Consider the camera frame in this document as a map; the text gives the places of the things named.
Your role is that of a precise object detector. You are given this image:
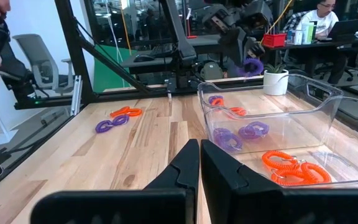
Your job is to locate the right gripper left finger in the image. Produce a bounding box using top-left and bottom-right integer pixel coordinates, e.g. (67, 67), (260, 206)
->
(30, 139), (200, 224)

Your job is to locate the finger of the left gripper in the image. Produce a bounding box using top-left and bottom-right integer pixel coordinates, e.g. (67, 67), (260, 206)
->
(247, 39), (265, 60)
(219, 27), (248, 68)

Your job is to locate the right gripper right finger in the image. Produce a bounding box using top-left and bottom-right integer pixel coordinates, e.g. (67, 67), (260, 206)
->
(200, 139), (358, 224)

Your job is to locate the red box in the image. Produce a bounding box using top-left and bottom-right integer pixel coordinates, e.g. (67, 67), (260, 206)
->
(262, 32), (288, 49)

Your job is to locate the grey-green backpack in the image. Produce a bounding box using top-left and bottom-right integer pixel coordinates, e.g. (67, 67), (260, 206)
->
(200, 61), (224, 81)

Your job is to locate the white potted plant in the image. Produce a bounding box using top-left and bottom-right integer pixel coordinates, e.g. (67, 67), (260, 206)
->
(262, 63), (290, 96)

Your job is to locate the person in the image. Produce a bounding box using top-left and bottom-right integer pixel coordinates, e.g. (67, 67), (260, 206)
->
(296, 0), (348, 85)

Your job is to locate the black keyboard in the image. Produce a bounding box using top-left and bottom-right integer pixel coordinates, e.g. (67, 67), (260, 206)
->
(149, 43), (175, 58)

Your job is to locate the clear plastic bin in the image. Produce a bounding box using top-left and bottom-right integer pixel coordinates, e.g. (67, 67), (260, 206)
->
(233, 95), (358, 190)
(196, 73), (344, 155)

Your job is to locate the black computer mouse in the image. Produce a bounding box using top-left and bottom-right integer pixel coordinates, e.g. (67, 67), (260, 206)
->
(133, 54), (155, 63)

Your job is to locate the black laptop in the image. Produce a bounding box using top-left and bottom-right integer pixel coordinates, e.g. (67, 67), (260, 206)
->
(327, 19), (358, 40)

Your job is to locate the grey desk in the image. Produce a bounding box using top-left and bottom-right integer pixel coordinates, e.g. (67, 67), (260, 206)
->
(119, 34), (222, 75)

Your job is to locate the green board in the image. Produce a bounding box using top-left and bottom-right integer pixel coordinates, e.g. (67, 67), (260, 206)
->
(92, 45), (142, 93)

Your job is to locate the grey office chair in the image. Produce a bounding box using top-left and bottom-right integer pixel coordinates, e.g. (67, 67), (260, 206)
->
(12, 33), (76, 96)

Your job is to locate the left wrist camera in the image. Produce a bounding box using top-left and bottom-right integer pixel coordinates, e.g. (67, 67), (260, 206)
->
(202, 4), (229, 34)

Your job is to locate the silver aluminium rail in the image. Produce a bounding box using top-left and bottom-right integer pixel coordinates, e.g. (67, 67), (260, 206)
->
(70, 75), (83, 117)

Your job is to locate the black aluminium rig frame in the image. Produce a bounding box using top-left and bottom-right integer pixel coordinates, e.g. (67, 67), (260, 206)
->
(13, 0), (264, 110)

